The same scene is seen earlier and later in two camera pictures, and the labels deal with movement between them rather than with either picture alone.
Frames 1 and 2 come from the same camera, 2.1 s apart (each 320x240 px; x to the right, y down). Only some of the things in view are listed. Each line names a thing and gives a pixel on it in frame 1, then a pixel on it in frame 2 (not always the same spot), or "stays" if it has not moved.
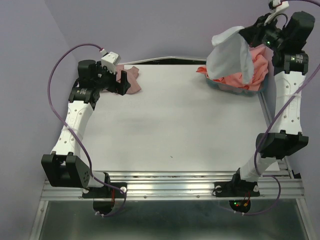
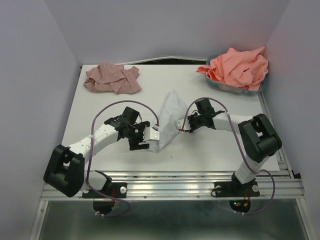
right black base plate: x=237 y=188 stays
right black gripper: x=252 y=33 -> x=192 y=128
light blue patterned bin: x=220 y=84 stays
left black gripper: x=120 y=88 -> x=134 y=145
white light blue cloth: x=230 y=54 -> x=173 y=109
